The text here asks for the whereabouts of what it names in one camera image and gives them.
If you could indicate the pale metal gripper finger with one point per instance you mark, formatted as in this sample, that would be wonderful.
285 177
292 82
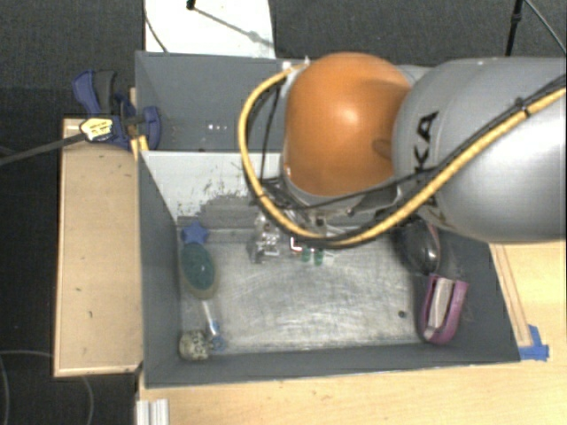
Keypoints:
261 226
263 250

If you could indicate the beige speckled ball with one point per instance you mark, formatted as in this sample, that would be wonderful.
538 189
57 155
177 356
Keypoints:
193 345

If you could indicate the blue star-shaped toy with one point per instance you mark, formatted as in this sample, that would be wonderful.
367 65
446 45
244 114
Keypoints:
195 233

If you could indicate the pale wood flat board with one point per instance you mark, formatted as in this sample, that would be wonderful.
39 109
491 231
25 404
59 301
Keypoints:
97 246

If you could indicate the grey metal bin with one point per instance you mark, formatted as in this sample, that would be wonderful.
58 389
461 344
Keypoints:
310 299

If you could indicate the black computer mouse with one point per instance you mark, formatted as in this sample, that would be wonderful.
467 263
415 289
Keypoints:
420 248

